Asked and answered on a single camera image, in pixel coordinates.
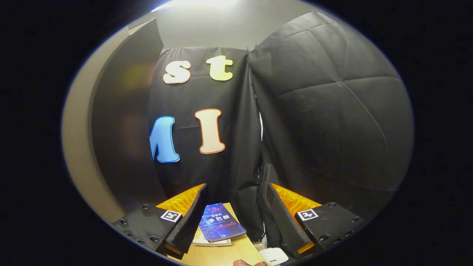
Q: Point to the blue book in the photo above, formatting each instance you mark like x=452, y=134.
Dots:
x=220, y=223

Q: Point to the white plastic device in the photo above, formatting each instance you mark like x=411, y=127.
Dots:
x=274, y=255

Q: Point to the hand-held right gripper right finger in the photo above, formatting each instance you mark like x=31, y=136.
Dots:
x=282, y=221

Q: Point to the large ceiling light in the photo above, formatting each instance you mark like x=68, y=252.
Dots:
x=199, y=3

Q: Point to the white paper booklet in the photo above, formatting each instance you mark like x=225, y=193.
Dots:
x=207, y=242

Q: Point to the black backdrop cloth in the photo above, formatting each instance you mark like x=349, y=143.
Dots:
x=325, y=111

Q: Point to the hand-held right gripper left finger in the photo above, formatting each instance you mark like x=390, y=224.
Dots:
x=190, y=221

